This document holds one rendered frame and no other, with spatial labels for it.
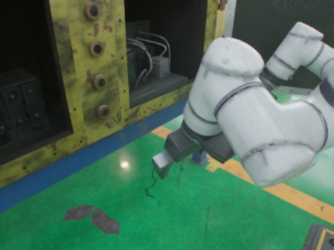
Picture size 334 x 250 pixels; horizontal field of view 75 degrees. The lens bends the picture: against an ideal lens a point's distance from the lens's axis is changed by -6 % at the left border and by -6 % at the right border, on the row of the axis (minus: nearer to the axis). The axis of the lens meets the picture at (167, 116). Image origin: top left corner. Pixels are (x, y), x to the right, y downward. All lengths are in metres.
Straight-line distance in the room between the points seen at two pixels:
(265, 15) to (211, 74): 1.02
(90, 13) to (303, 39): 0.62
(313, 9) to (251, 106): 1.12
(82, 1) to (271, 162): 0.66
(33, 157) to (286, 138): 0.71
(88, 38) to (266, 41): 0.93
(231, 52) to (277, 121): 0.11
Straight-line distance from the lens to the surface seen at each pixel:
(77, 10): 0.76
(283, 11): 1.35
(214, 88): 0.34
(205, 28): 1.24
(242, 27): 1.33
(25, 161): 0.82
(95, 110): 0.85
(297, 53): 0.77
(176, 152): 0.47
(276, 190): 1.76
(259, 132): 0.30
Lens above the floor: 1.16
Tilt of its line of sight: 29 degrees down
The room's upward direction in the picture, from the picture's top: 1 degrees clockwise
